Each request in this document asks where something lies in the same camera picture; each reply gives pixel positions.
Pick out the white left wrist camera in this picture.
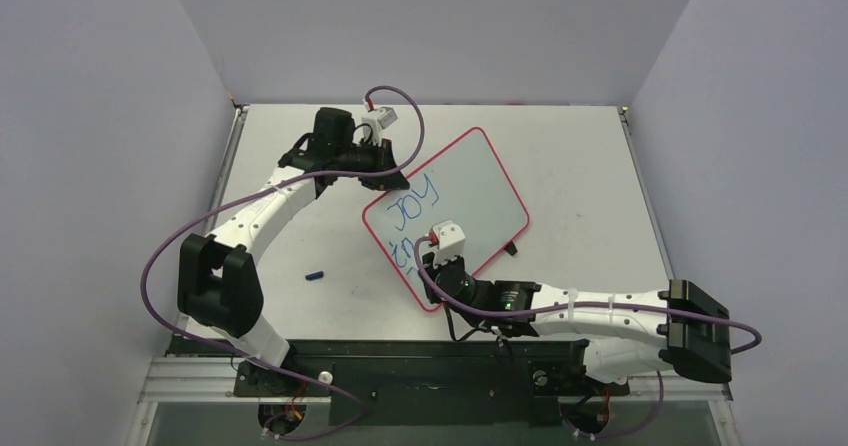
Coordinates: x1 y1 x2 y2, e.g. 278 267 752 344
361 107 398 146

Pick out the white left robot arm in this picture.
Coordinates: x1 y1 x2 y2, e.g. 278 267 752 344
177 107 410 396

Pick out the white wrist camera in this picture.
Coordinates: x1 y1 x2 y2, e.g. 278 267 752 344
361 107 398 146
429 220 466 266

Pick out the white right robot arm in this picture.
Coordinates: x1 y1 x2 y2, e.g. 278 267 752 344
420 252 732 393

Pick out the aluminium frame rail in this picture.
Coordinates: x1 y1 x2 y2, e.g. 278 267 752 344
139 357 733 403

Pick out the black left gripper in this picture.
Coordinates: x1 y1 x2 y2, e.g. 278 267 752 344
334 137 409 192

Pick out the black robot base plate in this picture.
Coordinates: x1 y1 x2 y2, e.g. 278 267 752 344
166 336 630 432

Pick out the blue marker cap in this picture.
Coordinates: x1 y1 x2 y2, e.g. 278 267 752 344
304 271 324 281

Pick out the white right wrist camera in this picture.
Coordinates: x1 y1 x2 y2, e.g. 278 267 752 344
429 220 466 266

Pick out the black whiteboard foot clip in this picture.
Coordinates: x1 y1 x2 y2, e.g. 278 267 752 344
504 241 517 256

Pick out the pink framed whiteboard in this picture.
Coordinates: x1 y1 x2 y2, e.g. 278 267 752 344
362 127 530 313

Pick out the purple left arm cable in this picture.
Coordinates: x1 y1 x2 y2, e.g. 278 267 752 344
140 85 426 443

